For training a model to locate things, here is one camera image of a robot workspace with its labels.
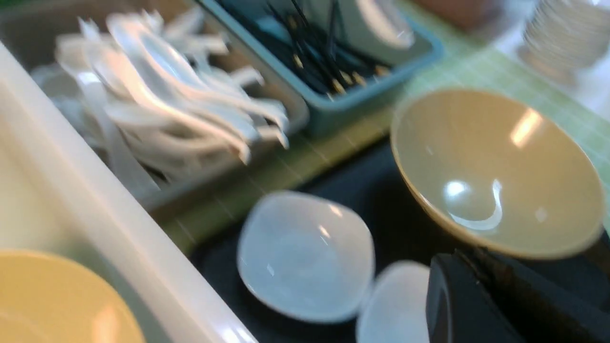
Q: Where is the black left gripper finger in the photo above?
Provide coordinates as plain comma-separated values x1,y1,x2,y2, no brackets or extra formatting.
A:
426,248,609,343

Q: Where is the white square dish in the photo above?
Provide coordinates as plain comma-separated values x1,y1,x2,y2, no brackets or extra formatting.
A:
355,260,430,343
236,191,376,324

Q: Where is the tan noodle bowl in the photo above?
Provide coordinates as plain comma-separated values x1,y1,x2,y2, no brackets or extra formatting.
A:
390,88,606,259

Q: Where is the tan bowl in tub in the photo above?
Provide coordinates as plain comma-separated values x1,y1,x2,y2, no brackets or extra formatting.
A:
0,250,145,343

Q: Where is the green checked tablecloth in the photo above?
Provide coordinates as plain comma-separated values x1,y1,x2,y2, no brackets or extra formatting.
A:
147,2,610,254

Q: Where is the stack of white dishes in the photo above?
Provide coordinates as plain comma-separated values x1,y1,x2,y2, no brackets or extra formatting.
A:
517,0,610,87

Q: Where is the blue chopstick bin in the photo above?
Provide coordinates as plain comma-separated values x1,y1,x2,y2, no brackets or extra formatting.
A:
200,0,444,137

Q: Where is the pink container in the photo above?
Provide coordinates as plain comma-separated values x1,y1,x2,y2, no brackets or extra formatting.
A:
413,0,505,30

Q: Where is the bundle of black chopsticks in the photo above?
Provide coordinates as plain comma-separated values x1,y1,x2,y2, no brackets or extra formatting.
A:
219,0,390,98

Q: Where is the grey spoon bin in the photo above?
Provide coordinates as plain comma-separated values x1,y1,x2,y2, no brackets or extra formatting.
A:
1,0,309,212

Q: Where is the pile of white spoons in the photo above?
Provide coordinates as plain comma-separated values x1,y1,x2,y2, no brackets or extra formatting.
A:
30,7,291,197

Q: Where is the large white plastic tub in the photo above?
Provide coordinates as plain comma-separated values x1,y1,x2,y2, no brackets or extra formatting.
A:
0,46,256,343

